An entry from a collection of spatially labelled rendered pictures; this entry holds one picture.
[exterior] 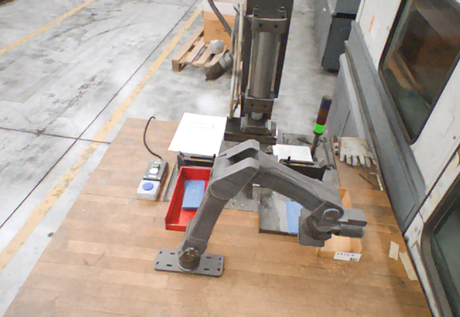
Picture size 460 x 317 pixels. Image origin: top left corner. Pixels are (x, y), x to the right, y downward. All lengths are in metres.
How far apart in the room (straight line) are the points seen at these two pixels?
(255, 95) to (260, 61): 0.11
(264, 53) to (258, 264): 0.62
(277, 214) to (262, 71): 0.48
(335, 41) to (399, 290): 3.42
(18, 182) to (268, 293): 2.26
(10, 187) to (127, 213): 1.78
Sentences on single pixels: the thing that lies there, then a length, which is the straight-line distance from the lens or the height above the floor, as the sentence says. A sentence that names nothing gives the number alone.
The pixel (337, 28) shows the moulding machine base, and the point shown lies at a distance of 4.18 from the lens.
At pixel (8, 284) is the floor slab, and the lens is 2.33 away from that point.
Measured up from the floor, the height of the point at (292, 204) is 0.92.
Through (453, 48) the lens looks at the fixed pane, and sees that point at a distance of 1.43.
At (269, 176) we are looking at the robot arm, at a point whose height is 1.31.
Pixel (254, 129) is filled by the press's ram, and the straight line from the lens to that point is 1.08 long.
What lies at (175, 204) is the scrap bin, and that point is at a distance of 1.18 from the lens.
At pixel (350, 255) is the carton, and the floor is 0.92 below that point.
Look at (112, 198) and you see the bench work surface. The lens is 1.25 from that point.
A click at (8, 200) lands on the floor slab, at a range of 2.79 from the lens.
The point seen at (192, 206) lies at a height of 0.93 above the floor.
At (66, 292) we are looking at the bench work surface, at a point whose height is 0.90.
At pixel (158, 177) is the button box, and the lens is 1.25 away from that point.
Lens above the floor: 1.79
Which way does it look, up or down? 40 degrees down
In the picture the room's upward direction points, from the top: 4 degrees clockwise
